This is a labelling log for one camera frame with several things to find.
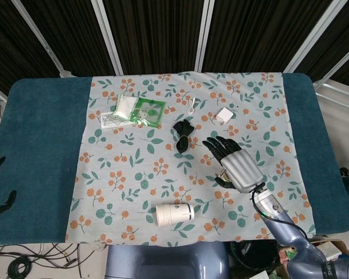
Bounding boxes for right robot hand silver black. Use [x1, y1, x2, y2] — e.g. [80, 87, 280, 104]
[202, 135, 265, 194]

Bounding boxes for white charger adapter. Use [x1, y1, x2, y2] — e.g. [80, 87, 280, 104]
[215, 107, 235, 125]

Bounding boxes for teal table cover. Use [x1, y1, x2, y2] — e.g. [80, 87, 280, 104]
[0, 72, 349, 245]

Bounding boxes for black sock bundle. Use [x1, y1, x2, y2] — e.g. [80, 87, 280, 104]
[172, 117, 195, 152]

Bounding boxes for white paper cup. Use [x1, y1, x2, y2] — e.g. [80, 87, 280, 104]
[155, 202, 195, 227]

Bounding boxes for black waste bin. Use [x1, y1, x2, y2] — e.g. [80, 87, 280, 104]
[228, 239, 283, 279]

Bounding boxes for floral tablecloth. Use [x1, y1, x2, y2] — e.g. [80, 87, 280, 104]
[65, 71, 318, 248]

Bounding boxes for green plastic bag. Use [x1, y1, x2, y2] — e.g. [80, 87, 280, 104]
[129, 97, 166, 128]

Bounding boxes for cardboard box with clutter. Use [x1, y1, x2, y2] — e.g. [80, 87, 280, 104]
[276, 237, 349, 279]

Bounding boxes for blue-grey robot torso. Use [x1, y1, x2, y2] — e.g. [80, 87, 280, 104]
[104, 241, 230, 279]

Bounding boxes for white printed booklet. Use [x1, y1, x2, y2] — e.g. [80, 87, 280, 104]
[101, 112, 134, 129]

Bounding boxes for white powder pouch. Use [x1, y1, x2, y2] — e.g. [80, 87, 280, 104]
[112, 93, 140, 120]

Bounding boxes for tangled black floor cables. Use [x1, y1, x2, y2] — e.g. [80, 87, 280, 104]
[0, 242, 105, 279]

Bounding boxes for black folding screen white frame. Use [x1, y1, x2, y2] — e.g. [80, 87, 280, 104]
[0, 0, 349, 90]

